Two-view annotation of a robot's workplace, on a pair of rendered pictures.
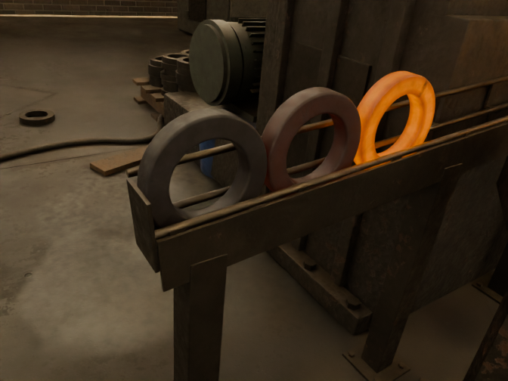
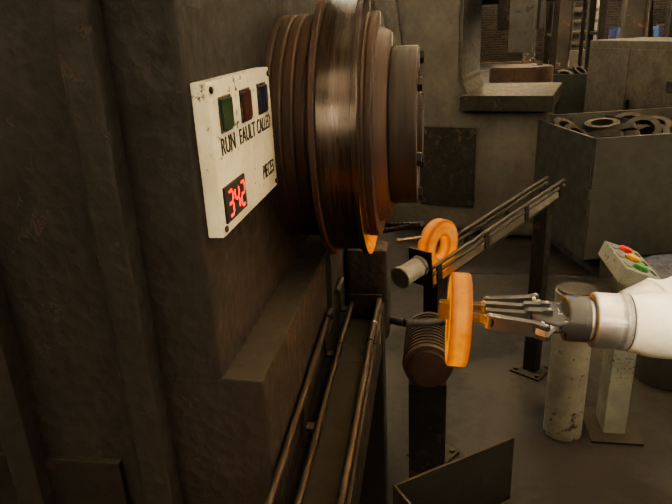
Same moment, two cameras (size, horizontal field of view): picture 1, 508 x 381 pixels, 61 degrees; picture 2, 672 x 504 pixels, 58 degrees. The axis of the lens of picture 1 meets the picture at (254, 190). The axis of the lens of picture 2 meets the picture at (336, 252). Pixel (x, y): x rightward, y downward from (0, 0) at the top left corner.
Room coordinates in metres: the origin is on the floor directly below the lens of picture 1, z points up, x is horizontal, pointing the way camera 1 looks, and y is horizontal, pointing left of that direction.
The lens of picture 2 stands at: (0.38, 0.00, 1.29)
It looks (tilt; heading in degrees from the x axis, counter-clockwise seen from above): 20 degrees down; 316
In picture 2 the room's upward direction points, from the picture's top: 3 degrees counter-clockwise
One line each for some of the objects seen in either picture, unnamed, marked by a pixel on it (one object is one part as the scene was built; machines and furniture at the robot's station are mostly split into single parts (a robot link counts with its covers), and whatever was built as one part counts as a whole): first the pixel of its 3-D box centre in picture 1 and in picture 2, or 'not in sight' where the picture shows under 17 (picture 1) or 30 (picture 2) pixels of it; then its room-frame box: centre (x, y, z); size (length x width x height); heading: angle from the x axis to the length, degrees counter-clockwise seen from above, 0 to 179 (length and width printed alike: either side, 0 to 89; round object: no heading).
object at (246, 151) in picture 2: not in sight; (242, 143); (1.04, -0.48, 1.15); 0.26 x 0.02 x 0.18; 126
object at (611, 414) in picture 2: not in sight; (620, 345); (0.95, -1.80, 0.31); 0.24 x 0.16 x 0.62; 126
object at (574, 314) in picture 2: not in sight; (558, 317); (0.76, -0.86, 0.84); 0.09 x 0.08 x 0.07; 36
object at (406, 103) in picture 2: not in sight; (408, 126); (1.07, -0.88, 1.11); 0.28 x 0.06 x 0.28; 126
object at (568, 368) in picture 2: not in sight; (568, 362); (1.06, -1.67, 0.26); 0.12 x 0.12 x 0.52
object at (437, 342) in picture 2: not in sight; (427, 411); (1.24, -1.16, 0.27); 0.22 x 0.13 x 0.53; 126
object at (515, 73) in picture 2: not in sight; (518, 112); (3.32, -5.42, 0.45); 0.59 x 0.59 x 0.89
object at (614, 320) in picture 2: not in sight; (605, 320); (0.70, -0.90, 0.83); 0.09 x 0.06 x 0.09; 126
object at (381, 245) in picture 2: not in sight; (367, 289); (1.30, -1.00, 0.68); 0.11 x 0.08 x 0.24; 36
